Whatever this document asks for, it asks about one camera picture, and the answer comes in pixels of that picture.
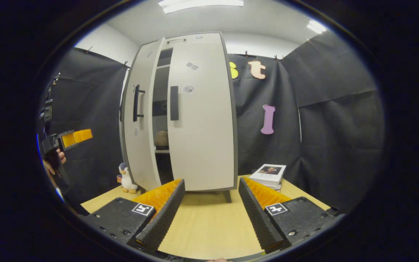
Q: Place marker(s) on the black backdrop cloth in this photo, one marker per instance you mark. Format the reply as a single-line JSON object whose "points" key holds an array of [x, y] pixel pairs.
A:
{"points": [[340, 145]]}

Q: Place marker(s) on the white shoe cabinet door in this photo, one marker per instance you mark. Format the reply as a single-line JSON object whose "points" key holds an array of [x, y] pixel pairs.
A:
{"points": [[206, 145], [146, 156]]}

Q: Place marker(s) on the brown fuzzy shoe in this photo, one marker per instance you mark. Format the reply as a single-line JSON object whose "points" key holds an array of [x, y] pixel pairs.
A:
{"points": [[162, 139]]}

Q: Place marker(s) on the white shoe cabinet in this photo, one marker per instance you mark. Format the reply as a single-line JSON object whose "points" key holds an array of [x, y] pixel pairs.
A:
{"points": [[159, 87]]}

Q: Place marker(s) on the large ceiling light panel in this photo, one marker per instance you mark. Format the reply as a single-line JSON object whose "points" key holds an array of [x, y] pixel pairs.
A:
{"points": [[200, 5]]}

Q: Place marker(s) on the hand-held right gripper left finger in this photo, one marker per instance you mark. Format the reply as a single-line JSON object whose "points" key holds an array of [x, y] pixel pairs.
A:
{"points": [[167, 218]]}

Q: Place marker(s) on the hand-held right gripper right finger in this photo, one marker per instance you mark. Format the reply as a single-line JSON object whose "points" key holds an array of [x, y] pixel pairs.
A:
{"points": [[258, 222]]}

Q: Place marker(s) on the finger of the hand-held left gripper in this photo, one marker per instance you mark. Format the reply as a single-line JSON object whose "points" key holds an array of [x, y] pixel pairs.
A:
{"points": [[78, 135]]}

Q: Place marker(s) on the plain thin book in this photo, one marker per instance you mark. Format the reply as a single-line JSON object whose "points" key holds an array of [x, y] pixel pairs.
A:
{"points": [[273, 186]]}

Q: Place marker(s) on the white book with cover picture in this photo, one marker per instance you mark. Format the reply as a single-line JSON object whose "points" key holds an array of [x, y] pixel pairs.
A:
{"points": [[271, 178]]}

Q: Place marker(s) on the penguin plush toy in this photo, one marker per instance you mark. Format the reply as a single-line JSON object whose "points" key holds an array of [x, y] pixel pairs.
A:
{"points": [[126, 180]]}

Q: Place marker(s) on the small ceiling light panel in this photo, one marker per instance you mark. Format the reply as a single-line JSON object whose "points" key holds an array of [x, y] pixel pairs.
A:
{"points": [[316, 27]]}

